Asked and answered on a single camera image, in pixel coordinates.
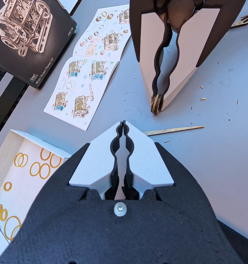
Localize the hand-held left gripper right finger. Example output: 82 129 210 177
123 120 175 200

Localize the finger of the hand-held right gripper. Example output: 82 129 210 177
139 11 172 113
158 8 221 111

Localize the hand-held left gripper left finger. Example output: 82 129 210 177
69 121 124 200

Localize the small wooden wheel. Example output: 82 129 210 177
150 94 164 115

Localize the laser-cut wooden part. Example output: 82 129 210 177
231 10 248 28

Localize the thin wooden stick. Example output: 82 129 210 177
143 125 205 136

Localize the group of yellow rubber bands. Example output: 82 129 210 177
0 147 62 242

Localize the illustrated instruction booklet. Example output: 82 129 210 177
44 4 133 131

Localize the white cardboard tray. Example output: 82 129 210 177
0 130 72 264

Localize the black model kit box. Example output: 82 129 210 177
0 0 77 89

